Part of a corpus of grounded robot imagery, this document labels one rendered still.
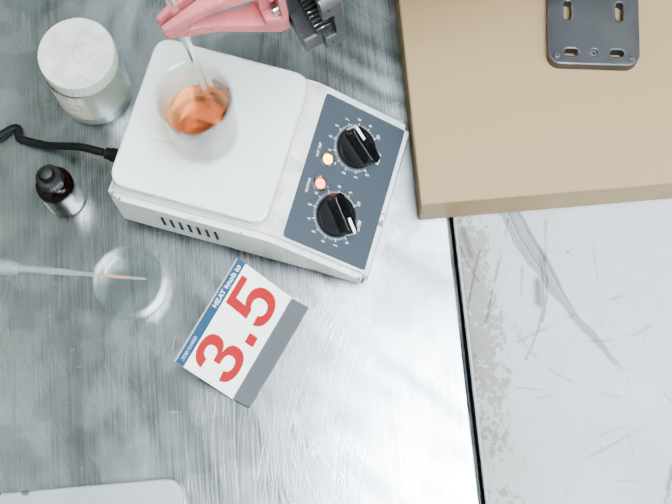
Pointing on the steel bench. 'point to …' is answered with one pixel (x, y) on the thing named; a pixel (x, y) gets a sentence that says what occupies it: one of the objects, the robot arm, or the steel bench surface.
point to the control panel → (343, 183)
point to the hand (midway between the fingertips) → (173, 22)
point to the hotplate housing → (253, 240)
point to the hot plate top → (259, 189)
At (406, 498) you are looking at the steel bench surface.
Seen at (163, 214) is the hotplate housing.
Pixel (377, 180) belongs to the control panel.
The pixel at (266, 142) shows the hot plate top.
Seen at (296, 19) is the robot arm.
